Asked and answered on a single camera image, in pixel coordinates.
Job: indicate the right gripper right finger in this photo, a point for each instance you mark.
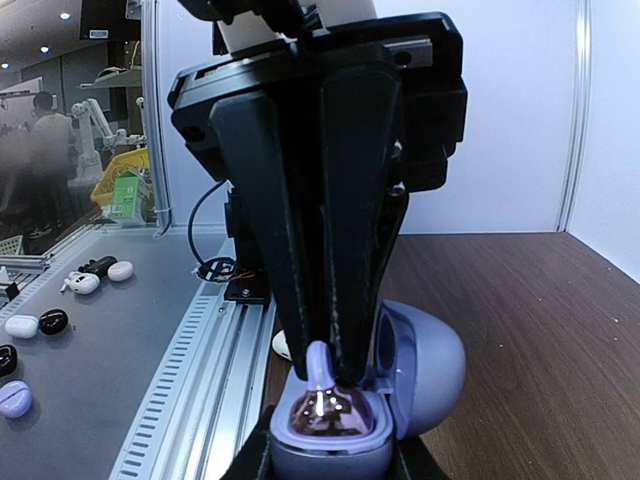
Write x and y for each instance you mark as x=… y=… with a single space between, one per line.
x=413 y=461

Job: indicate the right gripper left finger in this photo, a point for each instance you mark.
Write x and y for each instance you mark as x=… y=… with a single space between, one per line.
x=253 y=462

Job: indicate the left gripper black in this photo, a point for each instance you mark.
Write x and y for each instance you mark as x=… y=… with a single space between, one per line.
x=259 y=140

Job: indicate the lavender earbud charging case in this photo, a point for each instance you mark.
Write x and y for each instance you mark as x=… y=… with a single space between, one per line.
x=412 y=386

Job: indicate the purple earbud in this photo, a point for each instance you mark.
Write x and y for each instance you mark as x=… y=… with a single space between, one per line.
x=327 y=409

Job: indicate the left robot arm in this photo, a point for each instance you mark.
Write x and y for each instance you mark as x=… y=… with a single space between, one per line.
x=394 y=206

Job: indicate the cream white charging case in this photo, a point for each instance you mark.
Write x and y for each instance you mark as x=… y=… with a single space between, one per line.
x=280 y=346

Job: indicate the pink earbud case outside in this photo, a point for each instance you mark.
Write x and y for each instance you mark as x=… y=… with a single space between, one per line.
x=120 y=271

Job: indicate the black earbud case outside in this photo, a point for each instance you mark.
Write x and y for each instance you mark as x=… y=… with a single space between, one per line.
x=98 y=267

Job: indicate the lavender case outside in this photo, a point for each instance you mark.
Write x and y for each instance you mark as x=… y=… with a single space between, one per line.
x=16 y=399

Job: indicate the glossy black case outside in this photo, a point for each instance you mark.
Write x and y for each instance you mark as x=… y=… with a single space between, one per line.
x=53 y=321

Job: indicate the white earbud case outside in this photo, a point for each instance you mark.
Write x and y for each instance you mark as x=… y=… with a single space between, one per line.
x=80 y=283

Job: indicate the green white carton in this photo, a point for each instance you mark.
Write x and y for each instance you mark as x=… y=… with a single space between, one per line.
x=130 y=195

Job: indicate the yellow plastic bin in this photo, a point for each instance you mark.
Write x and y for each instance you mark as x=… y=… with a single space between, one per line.
x=138 y=159

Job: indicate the front aluminium rail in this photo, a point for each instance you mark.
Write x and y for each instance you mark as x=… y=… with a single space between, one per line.
x=206 y=393

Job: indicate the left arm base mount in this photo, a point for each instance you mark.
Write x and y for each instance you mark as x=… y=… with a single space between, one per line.
x=243 y=286

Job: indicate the left aluminium frame post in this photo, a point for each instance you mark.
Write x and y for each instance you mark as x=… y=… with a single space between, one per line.
x=146 y=12

